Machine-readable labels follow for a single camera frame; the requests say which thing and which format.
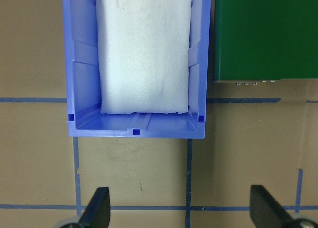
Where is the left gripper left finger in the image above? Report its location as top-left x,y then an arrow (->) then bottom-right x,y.
79,187 -> 111,228

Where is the left blue plastic bin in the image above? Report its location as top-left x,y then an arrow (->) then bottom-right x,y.
62,0 -> 211,139

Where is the green conveyor belt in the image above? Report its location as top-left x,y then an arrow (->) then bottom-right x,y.
213,0 -> 318,81

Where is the white foam in left bin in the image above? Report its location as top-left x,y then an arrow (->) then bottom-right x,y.
96,0 -> 191,114

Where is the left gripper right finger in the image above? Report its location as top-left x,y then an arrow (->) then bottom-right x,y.
249,185 -> 294,228

